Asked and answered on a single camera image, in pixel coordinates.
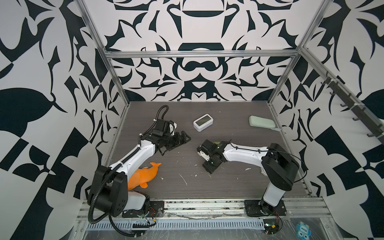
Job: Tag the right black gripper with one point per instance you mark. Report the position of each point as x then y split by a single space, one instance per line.
208 168

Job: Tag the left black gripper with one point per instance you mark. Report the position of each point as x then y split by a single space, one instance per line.
178 142

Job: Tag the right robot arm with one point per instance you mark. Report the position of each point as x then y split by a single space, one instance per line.
275 163

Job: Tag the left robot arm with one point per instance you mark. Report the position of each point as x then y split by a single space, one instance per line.
109 194

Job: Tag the white digital clock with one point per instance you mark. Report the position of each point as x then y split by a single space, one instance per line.
203 122

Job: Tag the pale green case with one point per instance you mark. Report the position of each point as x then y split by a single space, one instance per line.
259 122

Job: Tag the white oval plastic device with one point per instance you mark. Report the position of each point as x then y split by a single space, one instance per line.
263 172

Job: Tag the orange toy whale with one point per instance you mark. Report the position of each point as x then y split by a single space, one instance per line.
141 177

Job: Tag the blue robot sticker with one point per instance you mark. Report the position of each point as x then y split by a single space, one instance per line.
303 231

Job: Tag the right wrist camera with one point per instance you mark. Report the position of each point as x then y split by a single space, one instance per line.
204 155

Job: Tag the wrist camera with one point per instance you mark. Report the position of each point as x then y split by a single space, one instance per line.
204 155
170 128

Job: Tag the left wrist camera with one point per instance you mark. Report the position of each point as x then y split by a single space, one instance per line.
170 128

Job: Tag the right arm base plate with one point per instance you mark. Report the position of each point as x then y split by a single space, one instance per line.
260 208

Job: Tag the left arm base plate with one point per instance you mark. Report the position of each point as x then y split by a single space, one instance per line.
150 209

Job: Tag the white slotted cable duct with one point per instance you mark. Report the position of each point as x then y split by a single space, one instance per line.
183 224

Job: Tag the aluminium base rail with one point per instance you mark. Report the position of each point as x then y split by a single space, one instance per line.
225 208

